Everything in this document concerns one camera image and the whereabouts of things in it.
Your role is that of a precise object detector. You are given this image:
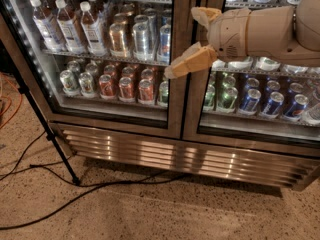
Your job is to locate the black floor cable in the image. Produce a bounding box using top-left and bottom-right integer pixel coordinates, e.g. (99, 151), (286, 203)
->
(0, 130), (191, 232)

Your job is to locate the red soda can middle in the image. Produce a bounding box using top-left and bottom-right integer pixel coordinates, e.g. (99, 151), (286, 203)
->
(119, 77), (135, 102)

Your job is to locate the red soda can right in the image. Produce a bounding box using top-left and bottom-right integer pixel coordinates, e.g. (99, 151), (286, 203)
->
(138, 79), (154, 104)

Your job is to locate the blue silver energy can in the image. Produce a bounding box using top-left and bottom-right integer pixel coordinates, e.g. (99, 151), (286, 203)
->
(158, 24), (171, 63)

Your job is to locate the blue soda can left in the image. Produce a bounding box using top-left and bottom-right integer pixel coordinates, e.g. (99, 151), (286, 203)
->
(238, 89), (261, 115)

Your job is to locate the silver tall can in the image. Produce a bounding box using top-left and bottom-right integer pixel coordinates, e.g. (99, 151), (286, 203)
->
(133, 23), (153, 61)

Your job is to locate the steel fridge bottom grille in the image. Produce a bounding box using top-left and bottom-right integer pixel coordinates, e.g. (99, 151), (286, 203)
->
(51, 123), (320, 191)

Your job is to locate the white sparkling can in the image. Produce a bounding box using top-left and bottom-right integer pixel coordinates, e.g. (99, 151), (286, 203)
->
(255, 57), (280, 72)
(212, 60), (226, 68)
(228, 57), (253, 69)

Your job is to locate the red soda can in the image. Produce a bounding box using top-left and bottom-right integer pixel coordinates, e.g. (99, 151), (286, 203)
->
(99, 74), (116, 98)
(119, 77), (135, 102)
(138, 79), (154, 104)

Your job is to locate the green can right fridge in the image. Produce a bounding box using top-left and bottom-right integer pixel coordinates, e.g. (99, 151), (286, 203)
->
(203, 84), (215, 110)

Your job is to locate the white sparkling can left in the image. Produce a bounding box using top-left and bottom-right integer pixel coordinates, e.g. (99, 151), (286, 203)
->
(212, 60), (226, 68)

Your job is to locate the tea bottle white cap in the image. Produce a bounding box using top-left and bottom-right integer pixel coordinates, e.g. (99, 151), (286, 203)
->
(55, 0), (86, 54)
(30, 0), (65, 52)
(80, 1), (107, 56)

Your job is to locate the white sparkling can middle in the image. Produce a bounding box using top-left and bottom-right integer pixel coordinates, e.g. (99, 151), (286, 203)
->
(228, 57), (253, 69)

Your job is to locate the blue soda can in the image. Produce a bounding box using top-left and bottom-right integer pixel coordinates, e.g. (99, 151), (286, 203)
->
(282, 94), (309, 122)
(260, 92), (284, 118)
(238, 89), (261, 115)

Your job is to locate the middle tea bottle white cap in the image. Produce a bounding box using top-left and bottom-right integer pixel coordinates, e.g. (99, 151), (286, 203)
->
(55, 0), (86, 54)

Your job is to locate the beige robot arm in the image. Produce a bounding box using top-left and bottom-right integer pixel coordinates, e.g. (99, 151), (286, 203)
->
(165, 0), (320, 79)

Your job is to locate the right tea bottle white cap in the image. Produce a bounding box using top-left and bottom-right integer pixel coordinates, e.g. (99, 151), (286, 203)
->
(80, 1), (107, 56)

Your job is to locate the orange extension cable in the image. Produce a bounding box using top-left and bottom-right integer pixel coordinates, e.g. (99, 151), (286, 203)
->
(0, 72), (24, 130)

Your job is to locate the glass fridge door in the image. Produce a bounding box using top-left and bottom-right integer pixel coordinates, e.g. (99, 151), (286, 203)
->
(184, 0), (320, 157)
(1, 0), (195, 138)

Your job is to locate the blue soda can middle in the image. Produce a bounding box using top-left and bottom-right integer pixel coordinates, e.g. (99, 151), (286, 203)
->
(260, 92), (284, 118)

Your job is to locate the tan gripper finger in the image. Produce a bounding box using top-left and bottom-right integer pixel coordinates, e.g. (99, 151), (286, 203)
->
(164, 42), (218, 79)
(191, 7), (222, 29)

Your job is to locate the red soda can left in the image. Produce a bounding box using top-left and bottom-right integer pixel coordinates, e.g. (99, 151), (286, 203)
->
(99, 74), (116, 98)

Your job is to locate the blue soda can right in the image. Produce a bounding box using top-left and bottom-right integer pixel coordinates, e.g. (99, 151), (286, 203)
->
(282, 94), (309, 122)

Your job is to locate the white sparkling can right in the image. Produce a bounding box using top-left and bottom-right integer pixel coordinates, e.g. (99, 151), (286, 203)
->
(255, 57), (280, 72)

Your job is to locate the gold tall can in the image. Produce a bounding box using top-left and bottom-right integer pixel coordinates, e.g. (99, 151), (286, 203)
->
(109, 23), (131, 57)

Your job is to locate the green soda can left door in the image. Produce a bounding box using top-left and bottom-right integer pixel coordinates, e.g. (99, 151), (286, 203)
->
(157, 81), (169, 107)

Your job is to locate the left tea bottle white cap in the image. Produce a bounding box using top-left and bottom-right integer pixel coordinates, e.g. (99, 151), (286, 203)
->
(30, 0), (65, 52)

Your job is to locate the green white soda can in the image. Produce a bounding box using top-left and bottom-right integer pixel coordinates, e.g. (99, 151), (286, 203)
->
(60, 70), (80, 96)

